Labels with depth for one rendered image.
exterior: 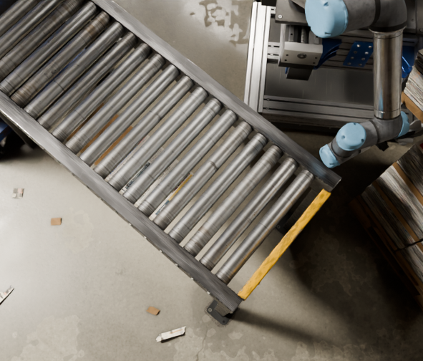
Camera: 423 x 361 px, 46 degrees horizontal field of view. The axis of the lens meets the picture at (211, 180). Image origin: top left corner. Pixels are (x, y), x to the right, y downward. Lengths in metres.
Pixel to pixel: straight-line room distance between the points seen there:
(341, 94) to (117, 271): 1.33
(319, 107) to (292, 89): 0.16
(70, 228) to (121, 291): 0.38
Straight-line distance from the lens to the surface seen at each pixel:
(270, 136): 1.66
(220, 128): 1.66
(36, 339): 2.45
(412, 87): 1.73
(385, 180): 2.03
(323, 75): 2.47
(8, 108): 1.81
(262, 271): 1.53
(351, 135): 1.49
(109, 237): 2.41
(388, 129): 1.55
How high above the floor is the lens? 2.33
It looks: 74 degrees down
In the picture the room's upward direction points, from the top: 2 degrees clockwise
